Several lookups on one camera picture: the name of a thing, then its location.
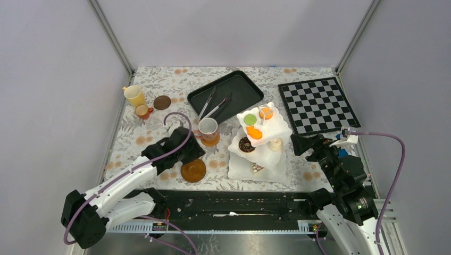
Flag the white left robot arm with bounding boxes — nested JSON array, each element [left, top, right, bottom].
[[61, 126, 205, 249]]

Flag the orange macaron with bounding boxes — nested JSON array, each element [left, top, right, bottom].
[[259, 107, 274, 120]]

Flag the black serving tray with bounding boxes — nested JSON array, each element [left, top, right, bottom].
[[187, 71, 264, 124]]

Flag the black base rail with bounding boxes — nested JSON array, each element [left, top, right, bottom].
[[120, 189, 356, 231]]

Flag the pink strawberry cake slice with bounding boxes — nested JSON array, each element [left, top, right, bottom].
[[251, 163, 264, 174]]

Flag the white cup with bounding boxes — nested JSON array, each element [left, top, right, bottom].
[[135, 105, 154, 120]]

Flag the white three-tier dessert stand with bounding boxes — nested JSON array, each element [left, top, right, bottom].
[[228, 102, 293, 183]]

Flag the cream round mousse cake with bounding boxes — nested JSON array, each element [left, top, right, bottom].
[[268, 138, 283, 151]]

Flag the dark brown saucer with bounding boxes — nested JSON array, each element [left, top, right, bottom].
[[153, 95, 172, 110]]

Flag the black and grey chessboard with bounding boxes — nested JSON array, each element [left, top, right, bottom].
[[278, 77, 361, 136]]

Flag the silver serving tongs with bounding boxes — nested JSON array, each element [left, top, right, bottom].
[[197, 86, 233, 122]]

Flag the small tan saucer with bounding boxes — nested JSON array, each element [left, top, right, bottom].
[[201, 134, 220, 147]]

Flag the large brown saucer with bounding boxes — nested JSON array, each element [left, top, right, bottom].
[[180, 159, 206, 183]]

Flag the chocolate sprinkle donut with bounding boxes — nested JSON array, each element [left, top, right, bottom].
[[238, 137, 255, 153]]

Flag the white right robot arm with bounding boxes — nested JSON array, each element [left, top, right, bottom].
[[291, 134, 389, 254]]

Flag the orange fish pastry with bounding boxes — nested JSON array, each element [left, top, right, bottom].
[[246, 126, 263, 140]]

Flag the green macaron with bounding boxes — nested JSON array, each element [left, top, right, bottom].
[[243, 114, 257, 126]]

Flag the yellow cup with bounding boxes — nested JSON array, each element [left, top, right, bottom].
[[122, 86, 146, 108]]

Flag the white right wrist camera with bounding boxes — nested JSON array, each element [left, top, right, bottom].
[[330, 127, 358, 147]]

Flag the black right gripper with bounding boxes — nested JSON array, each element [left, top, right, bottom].
[[289, 133, 344, 190]]

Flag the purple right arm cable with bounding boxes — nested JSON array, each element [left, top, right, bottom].
[[345, 131, 406, 255]]

